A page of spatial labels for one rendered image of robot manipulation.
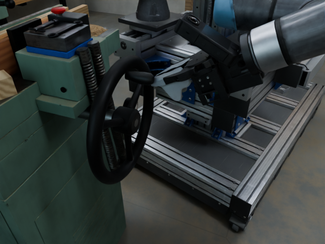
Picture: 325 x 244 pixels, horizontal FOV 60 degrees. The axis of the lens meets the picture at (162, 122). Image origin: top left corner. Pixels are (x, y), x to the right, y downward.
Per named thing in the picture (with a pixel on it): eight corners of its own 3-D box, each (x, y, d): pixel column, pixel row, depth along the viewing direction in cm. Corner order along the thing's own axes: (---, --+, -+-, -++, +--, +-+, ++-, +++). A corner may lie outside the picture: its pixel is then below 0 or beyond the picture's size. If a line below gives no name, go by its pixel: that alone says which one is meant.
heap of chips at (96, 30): (96, 37, 81) (95, 30, 80) (67, 32, 84) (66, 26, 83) (108, 29, 87) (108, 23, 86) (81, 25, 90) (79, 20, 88)
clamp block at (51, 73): (77, 103, 58) (68, 62, 53) (24, 92, 62) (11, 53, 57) (111, 73, 69) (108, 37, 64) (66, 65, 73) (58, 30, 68)
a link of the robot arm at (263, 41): (273, 28, 40) (275, 13, 47) (242, 40, 43) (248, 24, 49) (288, 73, 43) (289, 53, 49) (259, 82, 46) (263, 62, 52)
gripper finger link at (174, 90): (156, 110, 58) (196, 98, 53) (142, 85, 55) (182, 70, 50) (162, 102, 60) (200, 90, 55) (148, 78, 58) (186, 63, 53)
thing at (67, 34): (68, 59, 54) (62, 30, 51) (22, 51, 57) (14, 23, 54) (103, 37, 64) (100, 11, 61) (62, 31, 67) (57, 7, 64)
